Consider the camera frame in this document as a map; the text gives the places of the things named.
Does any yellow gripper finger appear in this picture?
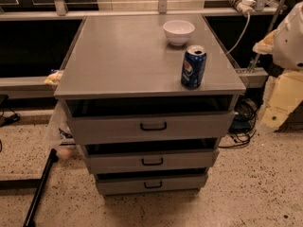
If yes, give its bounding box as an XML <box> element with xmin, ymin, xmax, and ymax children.
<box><xmin>260</xmin><ymin>70</ymin><xmax>303</xmax><ymax>132</ymax></box>

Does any grey drawer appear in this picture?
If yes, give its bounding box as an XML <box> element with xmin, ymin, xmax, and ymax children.
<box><xmin>96</xmin><ymin>173</ymin><xmax>207</xmax><ymax>196</ymax></box>
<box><xmin>67</xmin><ymin>112</ymin><xmax>235</xmax><ymax>145</ymax></box>
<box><xmin>84</xmin><ymin>149</ymin><xmax>219</xmax><ymax>174</ymax></box>

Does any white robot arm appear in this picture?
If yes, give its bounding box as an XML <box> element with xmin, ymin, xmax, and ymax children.
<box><xmin>253</xmin><ymin>2</ymin><xmax>303</xmax><ymax>132</ymax></box>

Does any grey metal drawer cabinet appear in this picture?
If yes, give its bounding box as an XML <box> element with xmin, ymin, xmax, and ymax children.
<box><xmin>55</xmin><ymin>15</ymin><xmax>245</xmax><ymax>182</ymax></box>

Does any grey bottom drawer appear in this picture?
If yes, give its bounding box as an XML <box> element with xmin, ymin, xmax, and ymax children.
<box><xmin>96</xmin><ymin>173</ymin><xmax>207</xmax><ymax>196</ymax></box>

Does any grey top drawer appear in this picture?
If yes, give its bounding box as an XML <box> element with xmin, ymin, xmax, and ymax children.
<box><xmin>67</xmin><ymin>112</ymin><xmax>235</xmax><ymax>145</ymax></box>

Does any white power strip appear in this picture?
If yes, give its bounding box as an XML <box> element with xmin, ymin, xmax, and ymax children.
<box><xmin>228</xmin><ymin>0</ymin><xmax>256</xmax><ymax>16</ymax></box>

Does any blue pepsi soda can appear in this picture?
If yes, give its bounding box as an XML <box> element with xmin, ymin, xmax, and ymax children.
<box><xmin>181</xmin><ymin>45</ymin><xmax>206</xmax><ymax>90</ymax></box>

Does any white ceramic bowl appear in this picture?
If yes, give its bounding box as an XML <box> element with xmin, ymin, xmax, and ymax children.
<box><xmin>163</xmin><ymin>20</ymin><xmax>195</xmax><ymax>45</ymax></box>

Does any clear plastic bag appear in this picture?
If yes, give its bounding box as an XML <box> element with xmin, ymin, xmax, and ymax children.
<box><xmin>44</xmin><ymin>101</ymin><xmax>76</xmax><ymax>159</ymax></box>

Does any yellow snack bag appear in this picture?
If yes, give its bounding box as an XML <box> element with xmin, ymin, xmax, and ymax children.
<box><xmin>45</xmin><ymin>70</ymin><xmax>63</xmax><ymax>86</ymax></box>

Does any black metal floor bar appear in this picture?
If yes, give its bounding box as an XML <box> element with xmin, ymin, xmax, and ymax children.
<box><xmin>0</xmin><ymin>148</ymin><xmax>59</xmax><ymax>227</ymax></box>

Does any grey metal rail frame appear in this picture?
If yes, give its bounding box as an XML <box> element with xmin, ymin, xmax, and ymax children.
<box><xmin>0</xmin><ymin>0</ymin><xmax>293</xmax><ymax>100</ymax></box>

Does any black cable bundle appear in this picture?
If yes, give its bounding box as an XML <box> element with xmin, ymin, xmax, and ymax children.
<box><xmin>218</xmin><ymin>98</ymin><xmax>258</xmax><ymax>149</ymax></box>

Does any white power cable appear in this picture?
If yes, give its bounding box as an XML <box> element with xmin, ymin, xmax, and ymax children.
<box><xmin>224</xmin><ymin>12</ymin><xmax>252</xmax><ymax>56</ymax></box>

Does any black cable on left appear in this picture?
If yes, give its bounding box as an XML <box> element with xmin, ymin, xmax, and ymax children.
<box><xmin>0</xmin><ymin>94</ymin><xmax>22</xmax><ymax>128</ymax></box>

